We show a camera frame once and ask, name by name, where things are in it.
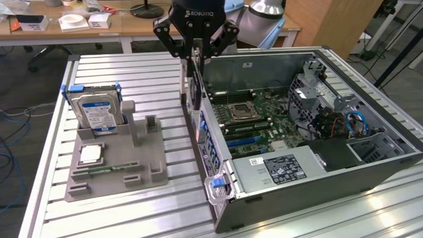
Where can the white box black lid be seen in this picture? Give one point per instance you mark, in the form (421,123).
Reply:
(32,23)

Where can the grey power supply unit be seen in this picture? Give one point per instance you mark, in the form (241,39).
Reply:
(250,178)

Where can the black RAM slot row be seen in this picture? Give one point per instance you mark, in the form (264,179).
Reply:
(246,127)
(230,97)

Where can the grey cup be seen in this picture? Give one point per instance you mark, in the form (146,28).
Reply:
(52,3)

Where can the green RAM stick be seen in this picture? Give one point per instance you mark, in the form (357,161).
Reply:
(105,169)

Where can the silver chipset heatsink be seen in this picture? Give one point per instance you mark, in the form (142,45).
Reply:
(278,146)

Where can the blue expansion slot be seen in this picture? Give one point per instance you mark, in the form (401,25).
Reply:
(242,141)

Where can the brown wooden cabinet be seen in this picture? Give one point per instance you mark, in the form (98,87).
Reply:
(346,24)

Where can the grey plastic parts rack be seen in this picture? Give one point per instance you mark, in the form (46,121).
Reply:
(121,153)

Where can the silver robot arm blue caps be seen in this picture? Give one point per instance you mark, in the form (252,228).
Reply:
(264,7)

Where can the metal CPU socket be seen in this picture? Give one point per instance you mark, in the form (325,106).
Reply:
(240,111)

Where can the black round lamp base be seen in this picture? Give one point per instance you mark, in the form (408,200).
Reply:
(146,12)

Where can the wooden desk white frame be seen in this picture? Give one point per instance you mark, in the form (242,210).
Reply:
(52,34)

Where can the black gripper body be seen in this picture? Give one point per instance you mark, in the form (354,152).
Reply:
(197,22)

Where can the green motherboard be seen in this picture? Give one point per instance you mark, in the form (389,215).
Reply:
(264,116)

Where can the small white box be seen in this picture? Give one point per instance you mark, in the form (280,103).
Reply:
(98,21)

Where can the black graphics card metal bracket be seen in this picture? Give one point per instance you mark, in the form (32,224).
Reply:
(194,94)

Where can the blue case release latch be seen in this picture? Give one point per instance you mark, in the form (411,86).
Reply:
(217,183)

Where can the black slanted stand pole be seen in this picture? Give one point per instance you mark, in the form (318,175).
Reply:
(382,74)

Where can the open black PC case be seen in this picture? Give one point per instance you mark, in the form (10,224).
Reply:
(297,203)

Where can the hard disk in blue caddy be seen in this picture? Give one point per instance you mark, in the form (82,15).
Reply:
(94,116)

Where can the clear plastic bag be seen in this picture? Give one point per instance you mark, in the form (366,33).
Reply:
(9,7)

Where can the black office chair base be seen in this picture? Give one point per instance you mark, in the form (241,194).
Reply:
(49,50)

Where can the orange card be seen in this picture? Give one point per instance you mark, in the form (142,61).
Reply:
(13,24)

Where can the silver CPU chip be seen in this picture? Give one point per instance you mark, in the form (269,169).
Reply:
(90,153)

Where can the grey metal disk bay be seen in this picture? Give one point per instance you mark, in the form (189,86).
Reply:
(378,148)

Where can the perforated metal disk cage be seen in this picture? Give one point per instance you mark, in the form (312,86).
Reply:
(309,111)

